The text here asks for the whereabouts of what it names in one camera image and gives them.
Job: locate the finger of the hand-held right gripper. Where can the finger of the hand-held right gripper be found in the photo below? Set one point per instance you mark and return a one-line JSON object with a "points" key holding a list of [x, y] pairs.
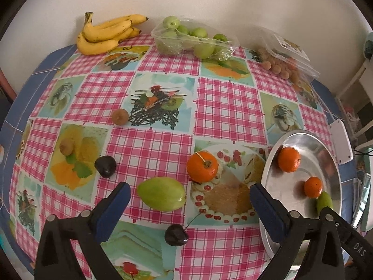
{"points": [[358, 243]]}

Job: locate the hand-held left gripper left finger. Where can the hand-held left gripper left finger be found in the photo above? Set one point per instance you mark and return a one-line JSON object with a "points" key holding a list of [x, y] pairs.
{"points": [[115, 210]]}

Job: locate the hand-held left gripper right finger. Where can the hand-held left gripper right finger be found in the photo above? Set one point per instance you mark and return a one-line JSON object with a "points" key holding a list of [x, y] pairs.
{"points": [[265, 210]]}

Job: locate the orange tangerine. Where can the orange tangerine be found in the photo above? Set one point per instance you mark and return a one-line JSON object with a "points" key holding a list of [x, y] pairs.
{"points": [[202, 166], [313, 186], [288, 159]]}

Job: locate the green mango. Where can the green mango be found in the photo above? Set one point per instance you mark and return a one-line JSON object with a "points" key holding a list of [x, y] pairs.
{"points": [[324, 200], [161, 194]]}

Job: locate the round metal plate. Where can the round metal plate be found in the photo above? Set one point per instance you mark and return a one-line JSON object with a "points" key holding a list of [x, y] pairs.
{"points": [[309, 151]]}

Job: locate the brown kiwi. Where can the brown kiwi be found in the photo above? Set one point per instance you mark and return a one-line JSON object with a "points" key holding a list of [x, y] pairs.
{"points": [[120, 116], [66, 146]]}

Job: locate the pile of small green fruits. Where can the pile of small green fruits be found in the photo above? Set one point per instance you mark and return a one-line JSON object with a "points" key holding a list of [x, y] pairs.
{"points": [[204, 49]]}

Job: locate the dark purple plum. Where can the dark purple plum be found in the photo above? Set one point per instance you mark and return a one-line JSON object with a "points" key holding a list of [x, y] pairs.
{"points": [[176, 234], [105, 166]]}

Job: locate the pink plaid fruit-print tablecloth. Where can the pink plaid fruit-print tablecloth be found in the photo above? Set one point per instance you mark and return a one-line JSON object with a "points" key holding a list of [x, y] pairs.
{"points": [[145, 143]]}

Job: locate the white rectangular device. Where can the white rectangular device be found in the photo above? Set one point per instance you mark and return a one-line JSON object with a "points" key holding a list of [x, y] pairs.
{"points": [[339, 143]]}

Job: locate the pile of brown longans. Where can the pile of brown longans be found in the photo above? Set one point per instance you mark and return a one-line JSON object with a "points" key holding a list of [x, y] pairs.
{"points": [[276, 64]]}

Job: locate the white chair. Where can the white chair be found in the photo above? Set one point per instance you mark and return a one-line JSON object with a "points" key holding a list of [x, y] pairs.
{"points": [[368, 81]]}

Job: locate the clear plastic clamshell box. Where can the clear plastic clamshell box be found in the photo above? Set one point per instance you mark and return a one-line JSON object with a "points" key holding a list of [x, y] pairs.
{"points": [[291, 49]]}

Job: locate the pink board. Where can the pink board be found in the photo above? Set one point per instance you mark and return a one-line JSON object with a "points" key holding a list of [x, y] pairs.
{"points": [[5, 87]]}

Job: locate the bunch of yellow bananas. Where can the bunch of yellow bananas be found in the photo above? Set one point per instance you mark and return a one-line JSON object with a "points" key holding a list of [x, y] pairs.
{"points": [[96, 45]]}

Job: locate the bag of green apples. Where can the bag of green apples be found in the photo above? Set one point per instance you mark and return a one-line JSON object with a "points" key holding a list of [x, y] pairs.
{"points": [[180, 45]]}

